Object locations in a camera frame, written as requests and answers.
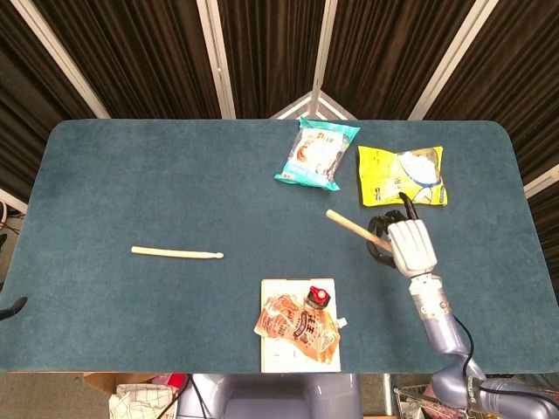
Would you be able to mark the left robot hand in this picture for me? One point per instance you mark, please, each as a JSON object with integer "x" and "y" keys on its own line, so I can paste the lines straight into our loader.
{"x": 15, "y": 305}

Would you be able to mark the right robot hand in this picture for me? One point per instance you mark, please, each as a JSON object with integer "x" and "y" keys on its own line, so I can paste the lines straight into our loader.
{"x": 412, "y": 249}

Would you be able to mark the wooden drumstick with black-marked tip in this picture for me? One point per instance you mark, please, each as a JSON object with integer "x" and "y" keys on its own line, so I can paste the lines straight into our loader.
{"x": 349, "y": 223}

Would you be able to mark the plain wooden drumstick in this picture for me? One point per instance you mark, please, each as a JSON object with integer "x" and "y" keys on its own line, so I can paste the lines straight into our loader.
{"x": 174, "y": 252}

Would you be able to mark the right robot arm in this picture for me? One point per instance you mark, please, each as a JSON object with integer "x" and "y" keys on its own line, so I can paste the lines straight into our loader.
{"x": 441, "y": 331}

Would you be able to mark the yellow powder bag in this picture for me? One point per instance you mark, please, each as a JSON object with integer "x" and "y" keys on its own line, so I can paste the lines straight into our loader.
{"x": 380, "y": 174}

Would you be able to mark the cardboard box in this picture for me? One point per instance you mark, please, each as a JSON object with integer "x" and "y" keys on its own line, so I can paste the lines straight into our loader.
{"x": 105, "y": 380}

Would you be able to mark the teal snack bag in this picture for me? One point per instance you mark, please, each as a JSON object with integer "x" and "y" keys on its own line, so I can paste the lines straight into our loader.
{"x": 314, "y": 157}

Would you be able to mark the brown peanut butter pouch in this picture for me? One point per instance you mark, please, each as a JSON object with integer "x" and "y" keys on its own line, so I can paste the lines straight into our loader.
{"x": 297, "y": 329}

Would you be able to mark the white checkered cloth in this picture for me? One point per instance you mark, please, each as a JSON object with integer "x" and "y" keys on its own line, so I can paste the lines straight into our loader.
{"x": 140, "y": 403}

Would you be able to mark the red package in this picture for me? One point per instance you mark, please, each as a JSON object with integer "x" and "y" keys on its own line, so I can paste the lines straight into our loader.
{"x": 168, "y": 380}

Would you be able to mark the brown pleated screen panel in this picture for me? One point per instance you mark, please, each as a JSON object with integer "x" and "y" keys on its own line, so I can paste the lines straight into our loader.
{"x": 524, "y": 87}
{"x": 384, "y": 52}
{"x": 140, "y": 52}
{"x": 22, "y": 96}
{"x": 271, "y": 52}

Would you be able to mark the blue table mat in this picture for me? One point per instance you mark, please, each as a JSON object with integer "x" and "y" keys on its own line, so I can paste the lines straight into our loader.
{"x": 174, "y": 183}

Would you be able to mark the lavender robot torso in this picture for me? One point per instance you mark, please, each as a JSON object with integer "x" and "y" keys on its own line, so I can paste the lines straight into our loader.
{"x": 271, "y": 397}

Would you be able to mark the white screen frame post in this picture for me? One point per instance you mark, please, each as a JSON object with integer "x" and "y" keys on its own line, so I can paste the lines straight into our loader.
{"x": 454, "y": 57}
{"x": 61, "y": 57}
{"x": 543, "y": 181}
{"x": 216, "y": 57}
{"x": 11, "y": 201}
{"x": 325, "y": 43}

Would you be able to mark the white triangular frame bracket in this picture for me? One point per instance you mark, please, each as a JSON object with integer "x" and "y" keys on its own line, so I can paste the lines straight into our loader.
{"x": 312, "y": 102}

